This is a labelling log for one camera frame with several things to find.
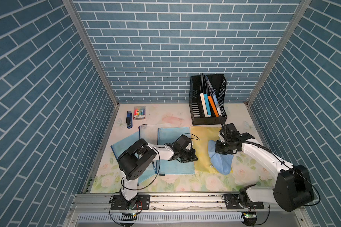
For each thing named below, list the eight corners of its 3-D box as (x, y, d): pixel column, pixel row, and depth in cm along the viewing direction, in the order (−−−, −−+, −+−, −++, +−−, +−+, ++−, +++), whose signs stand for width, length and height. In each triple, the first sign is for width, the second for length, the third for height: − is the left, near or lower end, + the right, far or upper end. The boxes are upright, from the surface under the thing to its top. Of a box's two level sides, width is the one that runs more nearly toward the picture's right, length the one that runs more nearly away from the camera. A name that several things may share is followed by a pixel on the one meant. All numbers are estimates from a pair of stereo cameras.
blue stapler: (128, 128, 107) (126, 124, 102) (128, 114, 116) (126, 109, 112) (132, 128, 107) (130, 123, 103) (132, 113, 117) (130, 108, 112)
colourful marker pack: (133, 120, 112) (132, 118, 111) (134, 108, 121) (133, 106, 119) (145, 119, 113) (145, 117, 111) (145, 107, 122) (145, 105, 120)
